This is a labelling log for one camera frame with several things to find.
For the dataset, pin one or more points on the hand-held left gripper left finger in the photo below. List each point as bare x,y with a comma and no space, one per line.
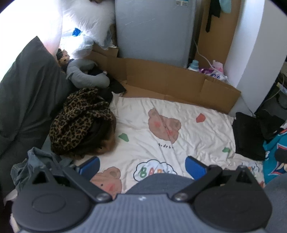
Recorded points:
89,167

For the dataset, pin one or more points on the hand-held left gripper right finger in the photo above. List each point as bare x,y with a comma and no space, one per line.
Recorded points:
195,167

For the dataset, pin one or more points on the leopard print garment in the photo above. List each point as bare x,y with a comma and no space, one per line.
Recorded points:
76,116

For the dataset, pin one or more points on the black folded clothes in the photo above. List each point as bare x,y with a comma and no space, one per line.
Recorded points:
246,136

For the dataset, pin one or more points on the black and brown garment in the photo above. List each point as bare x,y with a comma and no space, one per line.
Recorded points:
101,134

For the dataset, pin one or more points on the person's left leg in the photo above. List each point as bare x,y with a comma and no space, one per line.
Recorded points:
157,183

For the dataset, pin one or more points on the person's leg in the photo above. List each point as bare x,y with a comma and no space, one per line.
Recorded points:
157,183
277,201

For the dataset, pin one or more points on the blue denim jeans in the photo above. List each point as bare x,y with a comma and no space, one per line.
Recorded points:
29,161

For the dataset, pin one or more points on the white bear-print blanket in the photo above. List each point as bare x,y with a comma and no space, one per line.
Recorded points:
139,116

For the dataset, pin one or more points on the teal printed cloth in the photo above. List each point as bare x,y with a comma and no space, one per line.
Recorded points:
275,161

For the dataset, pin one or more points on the black bag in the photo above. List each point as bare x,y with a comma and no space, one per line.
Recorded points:
269,125

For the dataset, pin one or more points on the black cloth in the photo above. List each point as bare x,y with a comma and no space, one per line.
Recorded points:
116,86

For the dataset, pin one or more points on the person's right leg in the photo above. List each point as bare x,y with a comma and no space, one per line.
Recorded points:
277,201

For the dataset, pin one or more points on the white blue-print packet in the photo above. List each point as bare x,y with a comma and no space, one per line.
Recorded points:
218,76

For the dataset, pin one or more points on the purple packet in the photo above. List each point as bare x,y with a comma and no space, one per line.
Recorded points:
207,71

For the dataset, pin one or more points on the dark grey pillow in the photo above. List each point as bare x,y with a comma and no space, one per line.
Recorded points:
29,89

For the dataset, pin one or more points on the brown cardboard sheet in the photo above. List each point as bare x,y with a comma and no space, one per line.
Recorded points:
157,76

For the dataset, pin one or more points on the blue-capped detergent bottle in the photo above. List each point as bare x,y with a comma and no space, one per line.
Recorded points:
194,65

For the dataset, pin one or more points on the pink bottle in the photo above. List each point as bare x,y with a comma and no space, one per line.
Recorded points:
218,66

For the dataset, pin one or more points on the small brown plush toy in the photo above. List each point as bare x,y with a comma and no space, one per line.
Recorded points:
64,58

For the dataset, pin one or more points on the brown upright board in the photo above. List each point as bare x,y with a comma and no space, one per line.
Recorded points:
226,40

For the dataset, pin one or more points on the pale grey fridge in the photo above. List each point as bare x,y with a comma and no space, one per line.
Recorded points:
152,29

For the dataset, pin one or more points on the white pillow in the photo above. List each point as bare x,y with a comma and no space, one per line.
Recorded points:
89,18

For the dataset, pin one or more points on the hanging black garment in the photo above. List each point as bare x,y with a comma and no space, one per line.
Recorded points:
215,9

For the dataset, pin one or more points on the hanging teal garment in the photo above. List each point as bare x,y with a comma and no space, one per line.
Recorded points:
226,5

